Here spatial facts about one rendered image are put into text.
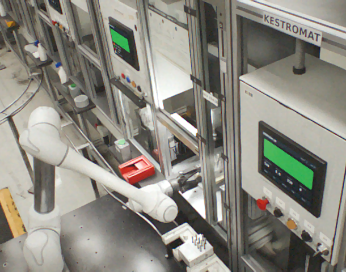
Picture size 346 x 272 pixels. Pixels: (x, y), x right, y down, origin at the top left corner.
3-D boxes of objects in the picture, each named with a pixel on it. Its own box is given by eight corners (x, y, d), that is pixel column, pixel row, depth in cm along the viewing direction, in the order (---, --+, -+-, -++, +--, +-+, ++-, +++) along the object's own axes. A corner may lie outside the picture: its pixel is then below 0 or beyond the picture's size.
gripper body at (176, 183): (173, 198, 207) (189, 191, 211) (172, 185, 202) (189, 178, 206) (165, 190, 212) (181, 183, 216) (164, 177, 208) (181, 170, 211)
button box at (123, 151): (117, 157, 248) (113, 141, 242) (129, 152, 251) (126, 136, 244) (123, 164, 243) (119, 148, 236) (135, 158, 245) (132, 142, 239)
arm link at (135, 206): (156, 199, 211) (169, 207, 200) (128, 211, 205) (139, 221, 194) (151, 179, 208) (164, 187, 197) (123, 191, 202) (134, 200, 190)
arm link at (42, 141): (70, 152, 173) (69, 133, 184) (29, 132, 164) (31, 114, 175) (51, 173, 177) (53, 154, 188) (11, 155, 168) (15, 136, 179)
